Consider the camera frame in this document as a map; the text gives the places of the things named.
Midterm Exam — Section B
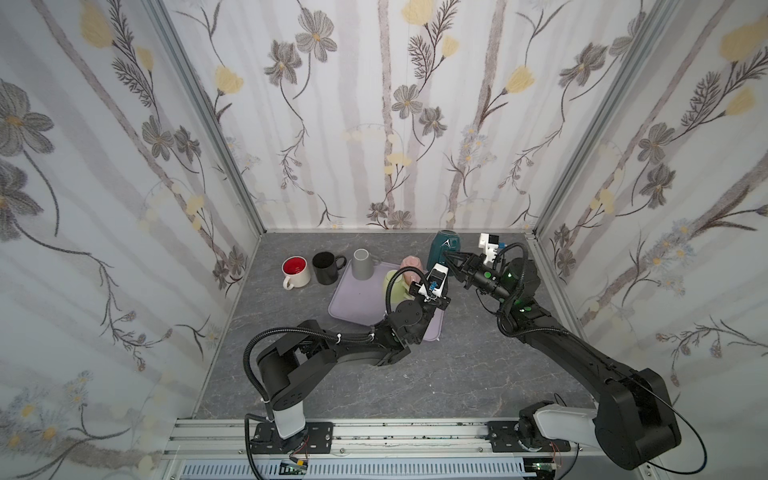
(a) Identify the dark green ceramic mug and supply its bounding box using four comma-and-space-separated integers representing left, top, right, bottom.
426, 229, 461, 271

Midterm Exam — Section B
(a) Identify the light green ceramic mug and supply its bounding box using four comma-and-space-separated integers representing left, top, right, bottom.
383, 269, 414, 308

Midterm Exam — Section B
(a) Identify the black ceramic mug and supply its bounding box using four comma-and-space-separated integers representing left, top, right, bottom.
312, 251, 347, 285

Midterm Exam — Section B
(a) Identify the cream mug red inside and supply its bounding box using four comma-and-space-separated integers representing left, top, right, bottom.
282, 256, 312, 290

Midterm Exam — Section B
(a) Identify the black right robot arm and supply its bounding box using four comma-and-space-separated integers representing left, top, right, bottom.
445, 252, 682, 470

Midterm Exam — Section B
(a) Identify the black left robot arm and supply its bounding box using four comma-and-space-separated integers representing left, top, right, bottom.
242, 293, 450, 443

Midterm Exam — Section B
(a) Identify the pink ceramic mug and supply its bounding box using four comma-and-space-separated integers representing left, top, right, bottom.
399, 255, 425, 287

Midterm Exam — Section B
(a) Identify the grey ceramic mug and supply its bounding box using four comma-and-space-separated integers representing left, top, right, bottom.
351, 248, 381, 281

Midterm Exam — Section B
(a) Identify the lavender plastic tray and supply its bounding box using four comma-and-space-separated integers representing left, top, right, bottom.
328, 262, 445, 342

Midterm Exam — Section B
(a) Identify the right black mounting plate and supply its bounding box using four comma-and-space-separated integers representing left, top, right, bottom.
486, 420, 572, 453

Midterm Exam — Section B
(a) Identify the black mounting plate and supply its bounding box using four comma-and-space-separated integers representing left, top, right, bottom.
486, 420, 572, 453
249, 422, 334, 455

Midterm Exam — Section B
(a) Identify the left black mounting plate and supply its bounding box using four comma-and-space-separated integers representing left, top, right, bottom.
249, 422, 334, 455

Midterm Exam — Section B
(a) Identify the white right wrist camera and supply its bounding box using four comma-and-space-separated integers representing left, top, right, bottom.
478, 233, 505, 266

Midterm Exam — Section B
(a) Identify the black corrugated cable conduit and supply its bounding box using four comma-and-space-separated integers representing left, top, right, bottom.
242, 326, 343, 480

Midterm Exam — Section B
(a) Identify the white slotted cable duct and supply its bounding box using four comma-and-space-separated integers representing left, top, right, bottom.
179, 458, 535, 480

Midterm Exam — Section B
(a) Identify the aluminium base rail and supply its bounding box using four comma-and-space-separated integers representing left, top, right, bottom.
157, 417, 541, 463

